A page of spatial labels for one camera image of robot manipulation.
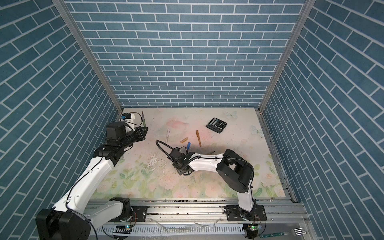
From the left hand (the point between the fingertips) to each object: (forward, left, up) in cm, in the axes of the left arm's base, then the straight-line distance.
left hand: (148, 127), depth 78 cm
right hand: (-10, -16, -24) cm, 31 cm away
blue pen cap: (+3, -20, -24) cm, 32 cm away
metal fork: (-45, -70, -22) cm, 86 cm away
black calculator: (+19, -41, -22) cm, 50 cm away
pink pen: (+17, -6, -25) cm, 30 cm away
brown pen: (+11, -27, -24) cm, 38 cm away
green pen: (-1, +1, +7) cm, 7 cm away
